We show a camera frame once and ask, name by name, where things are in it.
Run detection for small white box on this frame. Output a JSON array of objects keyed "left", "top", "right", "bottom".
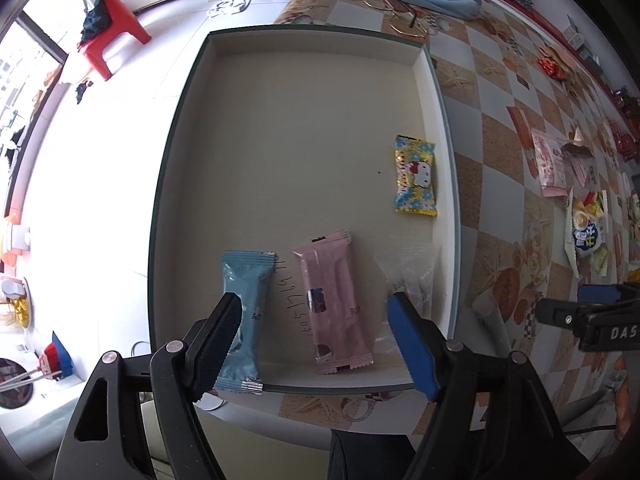
[{"left": 566, "top": 15, "right": 590, "bottom": 50}]

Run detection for black cable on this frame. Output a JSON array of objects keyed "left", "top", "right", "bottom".
[{"left": 564, "top": 424, "right": 622, "bottom": 437}]

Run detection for checkered patterned tablecloth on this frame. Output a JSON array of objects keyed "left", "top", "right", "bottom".
[{"left": 272, "top": 0, "right": 640, "bottom": 441}]

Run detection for shallow white cardboard box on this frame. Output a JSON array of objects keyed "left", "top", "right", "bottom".
[{"left": 147, "top": 25, "right": 464, "bottom": 397}]

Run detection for red and blue broom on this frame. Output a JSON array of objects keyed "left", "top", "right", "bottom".
[{"left": 20, "top": 330, "right": 77, "bottom": 382}]

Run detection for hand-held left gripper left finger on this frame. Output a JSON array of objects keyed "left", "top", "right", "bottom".
[{"left": 55, "top": 292, "right": 244, "bottom": 480}]

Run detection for white cloth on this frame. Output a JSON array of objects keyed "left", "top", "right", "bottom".
[{"left": 207, "top": 0, "right": 252, "bottom": 17}]

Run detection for clear plastic snack packet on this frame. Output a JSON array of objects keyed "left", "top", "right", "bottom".
[{"left": 375, "top": 242, "right": 444, "bottom": 347}]

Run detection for yellow cartoon candy packet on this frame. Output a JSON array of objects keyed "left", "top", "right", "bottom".
[{"left": 393, "top": 134, "right": 438, "bottom": 217}]

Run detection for red foil candy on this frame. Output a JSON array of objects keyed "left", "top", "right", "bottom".
[{"left": 538, "top": 57, "right": 569, "bottom": 81}]

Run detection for dark clothing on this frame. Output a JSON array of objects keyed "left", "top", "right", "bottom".
[{"left": 327, "top": 430, "right": 417, "bottom": 480}]

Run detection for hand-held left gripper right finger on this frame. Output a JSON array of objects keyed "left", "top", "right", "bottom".
[{"left": 387, "top": 291, "right": 592, "bottom": 480}]

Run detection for gold wire glasses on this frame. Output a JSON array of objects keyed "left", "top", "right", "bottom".
[{"left": 362, "top": 0, "right": 432, "bottom": 39}]

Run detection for white snack bag blue label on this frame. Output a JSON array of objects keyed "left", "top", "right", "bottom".
[{"left": 563, "top": 187, "right": 609, "bottom": 279}]

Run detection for red plastic stool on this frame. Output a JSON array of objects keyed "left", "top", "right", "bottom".
[{"left": 77, "top": 0, "right": 153, "bottom": 82}]

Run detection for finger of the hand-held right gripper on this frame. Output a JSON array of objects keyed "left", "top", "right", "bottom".
[
  {"left": 537, "top": 298, "right": 594, "bottom": 333},
  {"left": 578, "top": 282, "right": 640, "bottom": 306}
]

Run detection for pink snack packet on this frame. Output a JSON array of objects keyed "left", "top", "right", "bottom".
[{"left": 292, "top": 230, "right": 375, "bottom": 376}]

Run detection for pink printed snack bag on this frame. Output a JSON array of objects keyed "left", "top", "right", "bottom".
[{"left": 530, "top": 127, "right": 569, "bottom": 197}]

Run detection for dark cloth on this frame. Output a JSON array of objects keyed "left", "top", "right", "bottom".
[{"left": 79, "top": 0, "right": 112, "bottom": 47}]

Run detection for light blue snack packet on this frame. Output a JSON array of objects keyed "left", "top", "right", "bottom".
[{"left": 214, "top": 251, "right": 279, "bottom": 395}]

